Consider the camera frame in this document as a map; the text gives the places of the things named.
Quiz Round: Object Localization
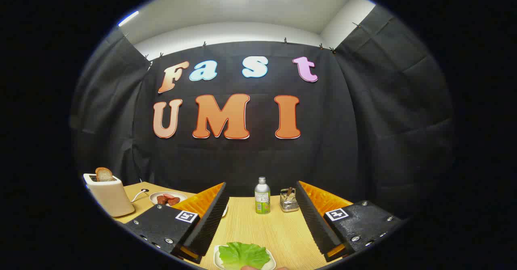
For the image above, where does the green silver bottle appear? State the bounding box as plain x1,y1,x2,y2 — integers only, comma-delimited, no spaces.
254,177,271,215

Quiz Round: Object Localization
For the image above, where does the green lettuce leaf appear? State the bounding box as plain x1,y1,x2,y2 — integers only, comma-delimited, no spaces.
218,242,271,270

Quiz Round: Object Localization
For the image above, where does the metal wire basket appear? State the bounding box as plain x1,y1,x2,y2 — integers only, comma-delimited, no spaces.
280,188,300,213

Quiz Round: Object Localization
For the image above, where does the white toaster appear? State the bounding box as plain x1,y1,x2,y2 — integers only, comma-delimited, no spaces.
83,173,136,217

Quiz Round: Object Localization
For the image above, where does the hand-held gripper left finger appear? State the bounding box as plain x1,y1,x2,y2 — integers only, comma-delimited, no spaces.
124,182,230,264

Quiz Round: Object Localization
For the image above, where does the white square plate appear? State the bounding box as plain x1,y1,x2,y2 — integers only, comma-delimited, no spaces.
213,245,277,270

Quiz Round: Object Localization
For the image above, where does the round white plate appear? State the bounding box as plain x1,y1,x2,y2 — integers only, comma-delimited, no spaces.
149,191,188,207

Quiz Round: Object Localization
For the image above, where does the ceiling light strip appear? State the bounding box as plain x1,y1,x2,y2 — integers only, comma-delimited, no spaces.
118,11,140,27

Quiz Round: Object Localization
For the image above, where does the black backdrop cloth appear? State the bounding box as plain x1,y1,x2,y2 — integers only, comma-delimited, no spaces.
69,5,457,222

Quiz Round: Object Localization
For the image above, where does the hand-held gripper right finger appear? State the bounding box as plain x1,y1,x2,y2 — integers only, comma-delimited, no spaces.
296,180,402,262

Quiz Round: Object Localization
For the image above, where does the toasted bread slice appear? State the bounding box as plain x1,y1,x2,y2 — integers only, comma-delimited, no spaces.
95,167,114,182

